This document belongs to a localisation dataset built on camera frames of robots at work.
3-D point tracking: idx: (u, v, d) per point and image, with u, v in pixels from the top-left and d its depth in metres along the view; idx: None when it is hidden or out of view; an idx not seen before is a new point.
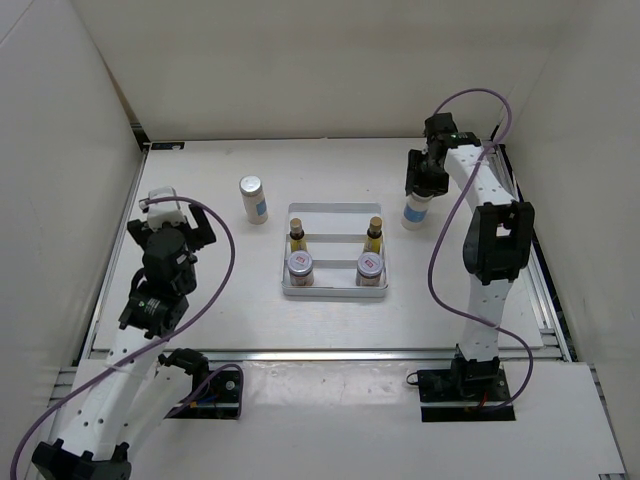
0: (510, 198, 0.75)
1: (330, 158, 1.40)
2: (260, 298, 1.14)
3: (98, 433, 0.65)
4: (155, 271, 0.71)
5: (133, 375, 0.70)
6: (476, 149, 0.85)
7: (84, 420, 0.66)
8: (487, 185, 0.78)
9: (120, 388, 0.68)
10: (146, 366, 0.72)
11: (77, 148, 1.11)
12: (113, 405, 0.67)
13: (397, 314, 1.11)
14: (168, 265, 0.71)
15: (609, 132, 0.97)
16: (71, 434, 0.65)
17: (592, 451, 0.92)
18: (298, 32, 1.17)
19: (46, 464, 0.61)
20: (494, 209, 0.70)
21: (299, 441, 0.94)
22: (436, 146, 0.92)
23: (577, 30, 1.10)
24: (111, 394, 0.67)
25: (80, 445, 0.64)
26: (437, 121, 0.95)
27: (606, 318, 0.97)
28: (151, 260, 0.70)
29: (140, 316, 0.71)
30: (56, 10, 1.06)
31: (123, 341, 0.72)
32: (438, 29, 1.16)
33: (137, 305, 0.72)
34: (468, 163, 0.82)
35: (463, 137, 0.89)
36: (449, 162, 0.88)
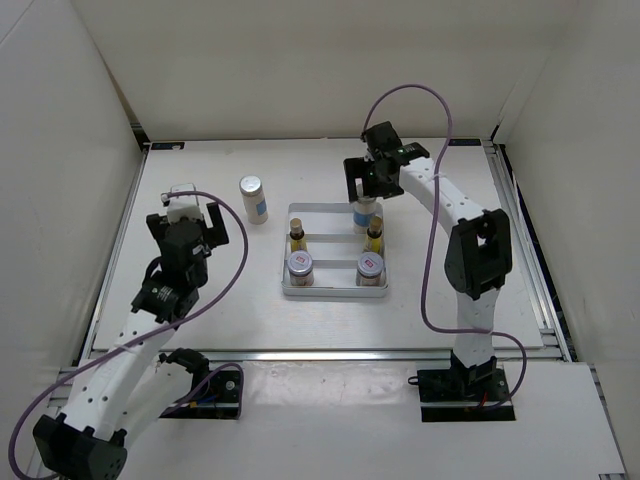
0: (480, 207, 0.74)
1: (330, 158, 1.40)
2: (260, 298, 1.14)
3: (101, 410, 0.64)
4: (171, 259, 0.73)
5: (140, 358, 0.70)
6: (429, 162, 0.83)
7: (89, 396, 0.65)
8: (453, 198, 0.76)
9: (128, 368, 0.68)
10: (151, 351, 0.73)
11: (77, 148, 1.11)
12: (119, 384, 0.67)
13: (397, 313, 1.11)
14: (184, 254, 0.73)
15: (610, 132, 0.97)
16: (74, 409, 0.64)
17: (593, 451, 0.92)
18: (299, 32, 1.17)
19: (46, 438, 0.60)
20: (470, 224, 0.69)
21: (299, 440, 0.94)
22: (386, 162, 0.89)
23: (577, 30, 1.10)
24: (118, 373, 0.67)
25: (82, 420, 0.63)
26: (379, 134, 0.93)
27: (606, 318, 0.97)
28: (170, 247, 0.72)
29: (152, 304, 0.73)
30: (56, 10, 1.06)
31: (133, 325, 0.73)
32: (438, 29, 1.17)
33: (151, 292, 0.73)
34: (426, 180, 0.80)
35: (410, 150, 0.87)
36: (405, 179, 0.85)
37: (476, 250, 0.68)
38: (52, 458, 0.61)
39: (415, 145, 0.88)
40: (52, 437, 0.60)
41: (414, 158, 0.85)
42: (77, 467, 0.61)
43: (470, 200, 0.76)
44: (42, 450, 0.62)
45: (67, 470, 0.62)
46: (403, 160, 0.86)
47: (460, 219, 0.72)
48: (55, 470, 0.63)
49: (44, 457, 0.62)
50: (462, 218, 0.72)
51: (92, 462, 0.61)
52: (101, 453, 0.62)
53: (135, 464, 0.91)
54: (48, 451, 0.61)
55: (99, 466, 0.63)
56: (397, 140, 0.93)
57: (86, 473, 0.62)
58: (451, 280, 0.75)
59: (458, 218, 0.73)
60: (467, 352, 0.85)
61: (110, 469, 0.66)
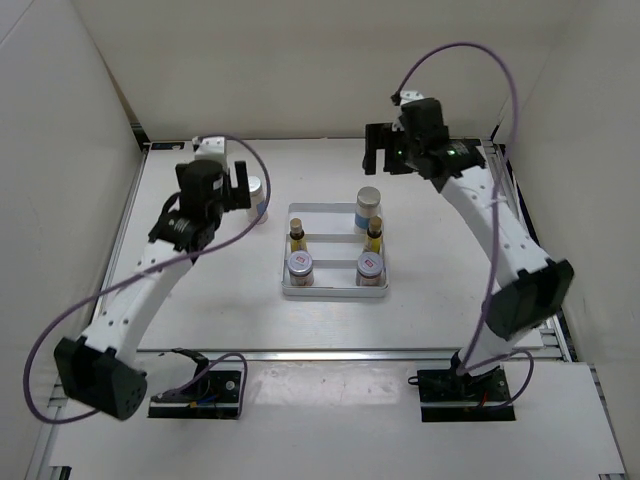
0: (542, 255, 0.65)
1: (329, 159, 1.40)
2: (261, 298, 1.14)
3: (122, 332, 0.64)
4: (190, 192, 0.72)
5: (159, 284, 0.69)
6: (485, 177, 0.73)
7: (110, 319, 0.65)
8: (513, 239, 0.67)
9: (147, 293, 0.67)
10: (171, 278, 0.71)
11: (77, 148, 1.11)
12: (139, 307, 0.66)
13: (397, 313, 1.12)
14: (205, 188, 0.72)
15: (609, 132, 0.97)
16: (95, 331, 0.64)
17: (593, 451, 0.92)
18: (299, 32, 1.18)
19: (68, 357, 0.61)
20: (530, 279, 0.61)
21: (299, 440, 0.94)
22: (430, 163, 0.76)
23: (576, 30, 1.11)
24: (138, 297, 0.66)
25: (103, 341, 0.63)
26: (424, 118, 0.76)
27: (606, 317, 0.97)
28: (190, 179, 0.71)
29: (168, 235, 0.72)
30: (57, 10, 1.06)
31: (151, 253, 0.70)
32: (438, 29, 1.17)
33: (167, 224, 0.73)
34: (481, 204, 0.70)
35: (463, 153, 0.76)
36: (450, 192, 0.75)
37: (528, 304, 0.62)
38: (74, 385, 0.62)
39: (468, 145, 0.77)
40: (73, 359, 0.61)
41: (466, 167, 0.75)
42: (101, 386, 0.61)
43: (531, 242, 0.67)
44: (64, 376, 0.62)
45: (88, 397, 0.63)
46: (455, 170, 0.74)
47: (520, 269, 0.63)
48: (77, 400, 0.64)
49: (65, 384, 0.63)
50: (523, 268, 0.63)
51: (114, 383, 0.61)
52: (124, 375, 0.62)
53: (135, 464, 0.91)
54: (69, 374, 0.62)
55: (123, 390, 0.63)
56: (443, 128, 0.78)
57: (109, 396, 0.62)
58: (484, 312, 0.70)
59: (518, 268, 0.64)
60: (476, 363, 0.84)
61: (134, 396, 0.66)
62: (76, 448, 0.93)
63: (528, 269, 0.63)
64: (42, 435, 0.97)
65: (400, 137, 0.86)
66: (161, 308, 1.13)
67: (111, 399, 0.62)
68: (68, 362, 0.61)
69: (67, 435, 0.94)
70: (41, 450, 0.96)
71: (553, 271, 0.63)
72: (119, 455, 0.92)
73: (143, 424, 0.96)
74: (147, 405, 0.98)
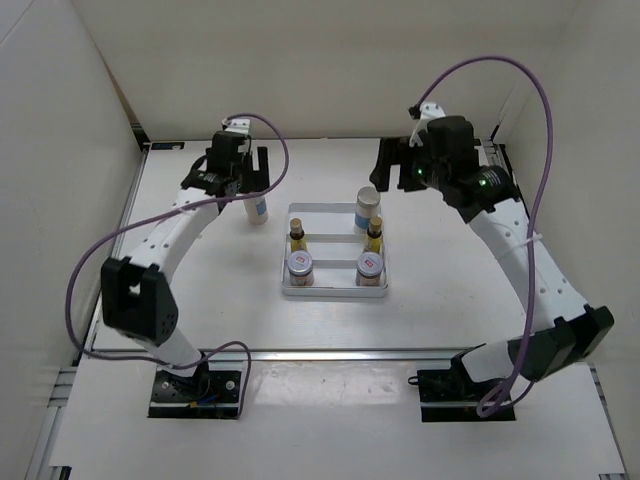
0: (579, 302, 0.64)
1: (329, 159, 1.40)
2: (261, 298, 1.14)
3: (163, 254, 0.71)
4: (221, 151, 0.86)
5: (194, 221, 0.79)
6: (519, 212, 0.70)
7: (151, 244, 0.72)
8: (550, 282, 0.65)
9: (184, 225, 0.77)
10: (202, 221, 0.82)
11: (77, 147, 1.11)
12: (177, 236, 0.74)
13: (397, 313, 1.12)
14: (232, 147, 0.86)
15: (609, 132, 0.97)
16: (139, 253, 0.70)
17: (593, 451, 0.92)
18: (299, 32, 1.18)
19: (115, 270, 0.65)
20: (569, 330, 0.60)
21: (299, 440, 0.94)
22: (460, 194, 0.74)
23: (576, 30, 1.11)
24: (176, 228, 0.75)
25: (146, 259, 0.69)
26: (454, 140, 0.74)
27: None
28: (222, 141, 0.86)
29: (198, 185, 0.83)
30: (57, 10, 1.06)
31: (185, 197, 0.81)
32: (438, 29, 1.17)
33: (197, 177, 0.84)
34: (515, 242, 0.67)
35: (495, 184, 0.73)
36: (480, 224, 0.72)
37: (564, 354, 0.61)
38: (115, 303, 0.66)
39: (500, 177, 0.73)
40: (119, 274, 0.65)
41: (499, 201, 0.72)
42: (143, 301, 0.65)
43: (567, 286, 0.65)
44: (107, 295, 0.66)
45: (128, 316, 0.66)
46: (487, 202, 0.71)
47: (557, 318, 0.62)
48: (114, 323, 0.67)
49: (107, 302, 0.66)
50: (560, 317, 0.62)
51: (157, 296, 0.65)
52: (163, 293, 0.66)
53: (135, 465, 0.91)
54: (114, 291, 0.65)
55: (162, 308, 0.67)
56: (473, 152, 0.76)
57: (148, 314, 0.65)
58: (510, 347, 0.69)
59: (555, 316, 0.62)
60: (481, 372, 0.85)
61: (168, 322, 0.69)
62: (75, 449, 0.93)
63: (566, 318, 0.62)
64: (41, 435, 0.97)
65: (419, 154, 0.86)
66: (188, 254, 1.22)
67: (149, 317, 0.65)
68: (113, 278, 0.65)
69: (67, 436, 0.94)
70: (41, 450, 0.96)
71: (593, 322, 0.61)
72: (118, 455, 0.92)
73: (143, 425, 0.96)
74: (147, 405, 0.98)
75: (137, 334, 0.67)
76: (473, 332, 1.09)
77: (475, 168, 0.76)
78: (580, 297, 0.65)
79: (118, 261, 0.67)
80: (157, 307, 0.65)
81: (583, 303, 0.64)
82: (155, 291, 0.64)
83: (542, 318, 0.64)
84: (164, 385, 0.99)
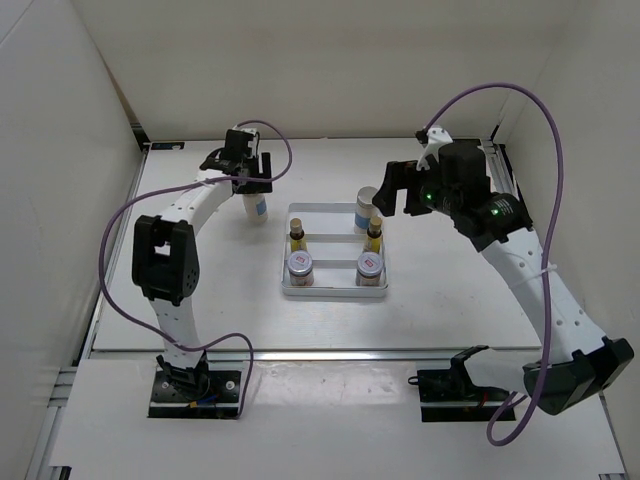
0: (598, 334, 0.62)
1: (329, 159, 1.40)
2: (261, 298, 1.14)
3: (189, 215, 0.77)
4: (233, 141, 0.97)
5: (214, 193, 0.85)
6: (534, 241, 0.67)
7: (179, 207, 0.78)
8: (567, 314, 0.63)
9: (207, 194, 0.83)
10: (219, 195, 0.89)
11: (76, 147, 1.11)
12: (201, 202, 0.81)
13: (396, 313, 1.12)
14: (243, 140, 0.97)
15: (609, 131, 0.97)
16: (168, 213, 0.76)
17: (593, 451, 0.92)
18: (299, 32, 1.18)
19: (147, 227, 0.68)
20: (588, 366, 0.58)
21: (299, 440, 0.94)
22: (471, 223, 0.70)
23: (576, 29, 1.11)
24: (200, 196, 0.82)
25: (175, 217, 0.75)
26: (466, 169, 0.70)
27: (605, 317, 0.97)
28: (234, 133, 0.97)
29: (214, 168, 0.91)
30: (57, 10, 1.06)
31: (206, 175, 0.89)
32: (437, 29, 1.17)
33: (213, 162, 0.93)
34: (530, 273, 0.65)
35: (508, 212, 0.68)
36: (493, 254, 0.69)
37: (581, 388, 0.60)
38: (146, 256, 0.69)
39: (514, 203, 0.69)
40: (150, 230, 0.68)
41: (513, 229, 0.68)
42: (172, 256, 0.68)
43: (584, 317, 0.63)
44: (138, 248, 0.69)
45: (157, 268, 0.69)
46: (499, 232, 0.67)
47: (575, 351, 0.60)
48: (143, 277, 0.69)
49: (138, 255, 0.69)
50: (579, 351, 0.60)
51: (186, 248, 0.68)
52: (191, 249, 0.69)
53: (134, 465, 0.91)
54: (146, 247, 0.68)
55: (188, 261, 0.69)
56: (486, 179, 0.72)
57: (177, 264, 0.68)
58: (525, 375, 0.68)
59: (573, 349, 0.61)
60: (488, 381, 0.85)
61: (191, 277, 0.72)
62: (74, 449, 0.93)
63: (584, 351, 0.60)
64: (41, 435, 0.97)
65: (427, 179, 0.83)
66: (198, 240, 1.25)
67: (177, 269, 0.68)
68: (146, 230, 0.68)
69: (67, 435, 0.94)
70: (41, 450, 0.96)
71: (613, 356, 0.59)
72: (118, 456, 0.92)
73: (143, 424, 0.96)
74: (147, 405, 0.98)
75: (164, 287, 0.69)
76: (472, 332, 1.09)
77: (489, 195, 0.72)
78: (598, 329, 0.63)
79: (150, 217, 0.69)
80: (186, 258, 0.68)
81: (601, 336, 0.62)
82: (185, 242, 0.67)
83: (559, 351, 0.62)
84: (164, 385, 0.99)
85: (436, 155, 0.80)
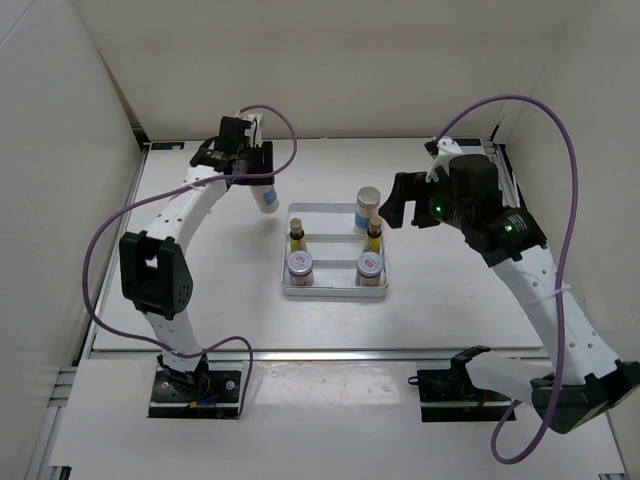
0: (610, 358, 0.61)
1: (329, 159, 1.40)
2: (260, 298, 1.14)
3: (177, 229, 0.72)
4: (228, 131, 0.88)
5: (204, 196, 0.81)
6: (548, 259, 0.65)
7: (166, 219, 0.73)
8: (580, 336, 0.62)
9: (196, 200, 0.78)
10: (212, 197, 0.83)
11: (76, 147, 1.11)
12: (190, 211, 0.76)
13: (396, 314, 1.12)
14: (239, 129, 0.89)
15: (609, 131, 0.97)
16: (154, 227, 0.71)
17: (593, 451, 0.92)
18: (299, 32, 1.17)
19: (133, 246, 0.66)
20: (600, 390, 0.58)
21: (299, 440, 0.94)
22: (483, 238, 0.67)
23: (576, 29, 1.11)
24: (188, 204, 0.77)
25: (161, 233, 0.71)
26: (478, 182, 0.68)
27: (605, 317, 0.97)
28: (230, 121, 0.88)
29: (206, 161, 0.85)
30: (57, 10, 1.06)
31: (196, 173, 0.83)
32: (437, 28, 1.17)
33: (206, 154, 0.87)
34: (543, 293, 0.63)
35: (522, 228, 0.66)
36: (505, 271, 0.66)
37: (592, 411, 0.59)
38: (134, 275, 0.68)
39: (528, 219, 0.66)
40: (136, 249, 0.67)
41: (527, 246, 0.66)
42: (160, 274, 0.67)
43: (597, 339, 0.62)
44: (125, 267, 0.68)
45: (147, 286, 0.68)
46: (514, 250, 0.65)
47: (588, 375, 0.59)
48: (133, 294, 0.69)
49: (125, 273, 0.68)
50: (591, 374, 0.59)
51: (175, 265, 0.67)
52: (180, 264, 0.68)
53: (133, 466, 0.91)
54: (132, 266, 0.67)
55: (178, 277, 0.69)
56: (497, 193, 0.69)
57: (166, 282, 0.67)
58: (534, 392, 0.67)
59: (586, 373, 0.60)
60: (487, 383, 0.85)
61: (183, 292, 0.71)
62: (74, 449, 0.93)
63: (597, 375, 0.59)
64: (41, 435, 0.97)
65: (436, 191, 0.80)
66: (197, 239, 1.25)
67: (167, 285, 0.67)
68: (131, 250, 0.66)
69: (67, 436, 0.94)
70: (41, 450, 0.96)
71: (626, 380, 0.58)
72: (117, 456, 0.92)
73: (143, 425, 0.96)
74: (147, 406, 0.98)
75: (155, 303, 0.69)
76: (472, 332, 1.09)
77: (501, 210, 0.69)
78: (610, 351, 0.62)
79: (135, 233, 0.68)
80: (174, 277, 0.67)
81: (614, 358, 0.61)
82: (173, 262, 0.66)
83: (571, 373, 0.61)
84: (164, 385, 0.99)
85: (446, 167, 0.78)
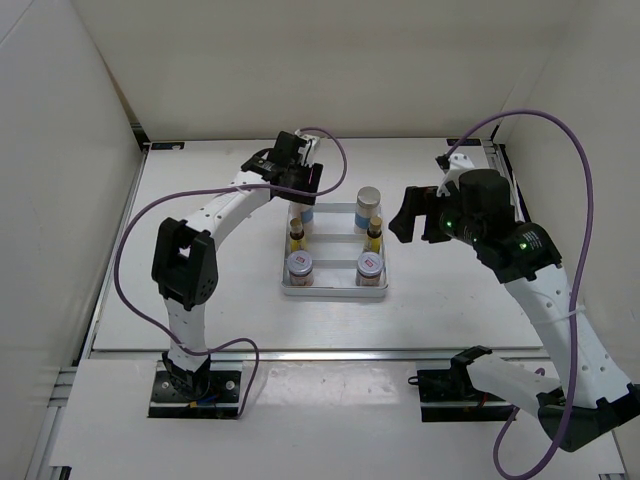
0: (622, 380, 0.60)
1: (329, 158, 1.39)
2: (260, 298, 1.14)
3: (215, 225, 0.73)
4: (283, 144, 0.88)
5: (247, 200, 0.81)
6: (562, 280, 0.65)
7: (207, 213, 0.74)
8: (593, 360, 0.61)
9: (238, 202, 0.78)
10: (254, 203, 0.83)
11: (76, 147, 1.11)
12: (231, 210, 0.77)
13: (396, 314, 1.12)
14: (293, 145, 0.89)
15: (609, 131, 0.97)
16: (195, 219, 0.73)
17: (593, 451, 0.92)
18: (299, 33, 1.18)
19: (172, 228, 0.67)
20: (611, 413, 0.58)
21: (300, 441, 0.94)
22: (496, 254, 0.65)
23: (576, 29, 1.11)
24: (231, 203, 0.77)
25: (200, 226, 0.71)
26: (490, 199, 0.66)
27: (605, 318, 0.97)
28: (285, 136, 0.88)
29: (257, 170, 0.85)
30: (57, 10, 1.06)
31: (244, 176, 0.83)
32: (437, 28, 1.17)
33: (257, 163, 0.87)
34: (557, 315, 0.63)
35: (535, 245, 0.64)
36: (518, 290, 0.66)
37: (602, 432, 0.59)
38: (165, 259, 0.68)
39: (541, 235, 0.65)
40: (173, 234, 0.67)
41: (542, 266, 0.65)
42: (189, 262, 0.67)
43: (609, 362, 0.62)
44: (159, 250, 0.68)
45: (175, 273, 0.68)
46: (528, 269, 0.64)
47: (600, 399, 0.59)
48: (161, 277, 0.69)
49: (158, 256, 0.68)
50: (603, 398, 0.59)
51: (206, 256, 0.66)
52: (211, 257, 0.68)
53: (133, 466, 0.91)
54: (166, 250, 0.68)
55: (205, 270, 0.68)
56: (509, 208, 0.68)
57: (193, 271, 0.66)
58: (540, 410, 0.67)
59: (597, 397, 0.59)
60: (487, 386, 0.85)
61: (206, 287, 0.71)
62: (74, 449, 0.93)
63: (609, 399, 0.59)
64: (41, 435, 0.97)
65: (448, 205, 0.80)
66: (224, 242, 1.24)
67: (194, 275, 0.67)
68: (168, 233, 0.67)
69: (68, 435, 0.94)
70: (42, 450, 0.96)
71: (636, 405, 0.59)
72: (118, 457, 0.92)
73: (143, 425, 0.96)
74: (147, 406, 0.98)
75: (178, 289, 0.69)
76: (473, 333, 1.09)
77: (512, 227, 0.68)
78: (621, 375, 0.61)
79: (176, 220, 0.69)
80: (203, 268, 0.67)
81: (626, 381, 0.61)
82: (204, 253, 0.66)
83: (582, 396, 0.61)
84: (164, 385, 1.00)
85: (457, 183, 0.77)
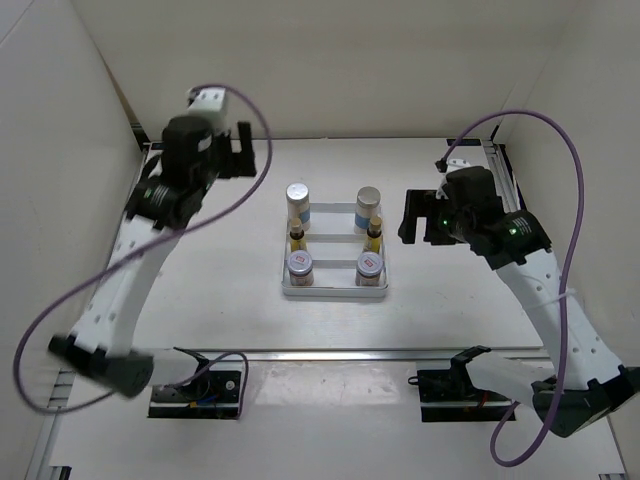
0: (613, 363, 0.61)
1: (329, 158, 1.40)
2: (260, 297, 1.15)
3: (112, 328, 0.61)
4: (172, 152, 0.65)
5: (141, 267, 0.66)
6: (552, 264, 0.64)
7: (96, 315, 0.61)
8: (583, 341, 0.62)
9: (131, 281, 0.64)
10: (153, 260, 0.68)
11: (76, 147, 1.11)
12: (123, 299, 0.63)
13: (396, 314, 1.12)
14: (188, 146, 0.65)
15: (609, 131, 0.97)
16: (83, 326, 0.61)
17: (591, 450, 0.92)
18: (300, 32, 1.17)
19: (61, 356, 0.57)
20: (604, 394, 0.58)
21: (299, 441, 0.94)
22: (487, 240, 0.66)
23: (577, 29, 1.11)
24: (121, 289, 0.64)
25: (93, 338, 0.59)
26: (475, 190, 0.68)
27: (605, 318, 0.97)
28: (175, 139, 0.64)
29: (146, 209, 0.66)
30: (57, 11, 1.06)
31: (130, 235, 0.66)
32: (437, 28, 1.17)
33: (142, 195, 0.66)
34: (548, 298, 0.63)
35: (525, 230, 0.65)
36: (508, 275, 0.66)
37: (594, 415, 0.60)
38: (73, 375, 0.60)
39: (530, 220, 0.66)
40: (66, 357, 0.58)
41: (531, 249, 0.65)
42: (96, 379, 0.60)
43: (600, 345, 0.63)
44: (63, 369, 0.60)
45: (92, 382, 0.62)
46: (517, 254, 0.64)
47: (591, 380, 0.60)
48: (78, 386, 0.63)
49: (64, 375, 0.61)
50: (594, 380, 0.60)
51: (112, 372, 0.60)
52: (118, 367, 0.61)
53: (132, 466, 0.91)
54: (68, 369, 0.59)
55: (123, 375, 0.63)
56: (497, 200, 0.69)
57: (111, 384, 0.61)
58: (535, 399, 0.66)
59: (588, 378, 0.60)
60: (488, 385, 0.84)
61: (136, 375, 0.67)
62: (75, 449, 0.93)
63: (600, 380, 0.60)
64: None
65: (444, 204, 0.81)
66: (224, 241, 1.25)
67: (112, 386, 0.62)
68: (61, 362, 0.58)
69: (68, 435, 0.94)
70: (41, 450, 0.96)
71: (628, 386, 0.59)
72: (118, 456, 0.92)
73: (143, 425, 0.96)
74: (147, 406, 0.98)
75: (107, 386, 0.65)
76: (472, 332, 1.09)
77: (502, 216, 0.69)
78: (612, 358, 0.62)
79: (60, 345, 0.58)
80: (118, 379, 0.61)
81: (616, 364, 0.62)
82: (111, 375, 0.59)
83: (574, 378, 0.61)
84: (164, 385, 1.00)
85: None
